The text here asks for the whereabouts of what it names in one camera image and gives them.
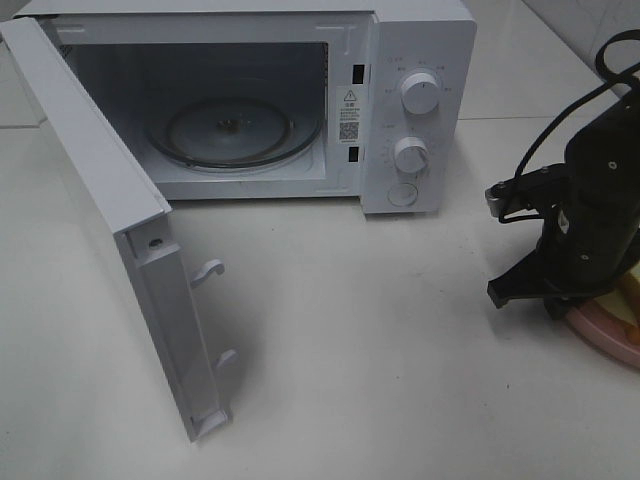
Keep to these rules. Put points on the round door release button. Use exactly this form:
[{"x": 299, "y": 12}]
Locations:
[{"x": 403, "y": 195}]

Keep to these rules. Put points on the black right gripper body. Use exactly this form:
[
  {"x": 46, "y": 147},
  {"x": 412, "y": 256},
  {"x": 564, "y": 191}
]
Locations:
[{"x": 590, "y": 244}]

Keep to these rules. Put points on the white upper microwave knob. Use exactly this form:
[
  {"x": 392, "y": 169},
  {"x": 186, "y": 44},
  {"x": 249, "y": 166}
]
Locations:
[{"x": 420, "y": 92}]

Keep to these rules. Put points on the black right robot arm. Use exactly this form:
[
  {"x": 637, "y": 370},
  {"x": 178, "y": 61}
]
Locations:
[{"x": 627, "y": 105}]

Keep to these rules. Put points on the white microwave oven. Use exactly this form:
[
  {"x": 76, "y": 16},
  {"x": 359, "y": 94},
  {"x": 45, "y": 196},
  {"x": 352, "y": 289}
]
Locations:
[{"x": 138, "y": 59}]

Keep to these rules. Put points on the white microwave door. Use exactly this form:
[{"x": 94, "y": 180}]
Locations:
[{"x": 127, "y": 213}]

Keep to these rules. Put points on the white bread sandwich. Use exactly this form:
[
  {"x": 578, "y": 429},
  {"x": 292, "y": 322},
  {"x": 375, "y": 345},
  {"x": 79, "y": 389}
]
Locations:
[{"x": 623, "y": 304}]

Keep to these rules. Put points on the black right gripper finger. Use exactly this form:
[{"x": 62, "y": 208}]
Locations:
[
  {"x": 525, "y": 280},
  {"x": 557, "y": 308}
]

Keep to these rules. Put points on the pink round plate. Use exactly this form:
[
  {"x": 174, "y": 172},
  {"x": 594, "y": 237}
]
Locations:
[{"x": 606, "y": 331}]

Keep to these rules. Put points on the glass microwave turntable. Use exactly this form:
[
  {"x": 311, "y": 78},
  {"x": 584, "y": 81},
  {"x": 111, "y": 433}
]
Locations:
[{"x": 236, "y": 133}]

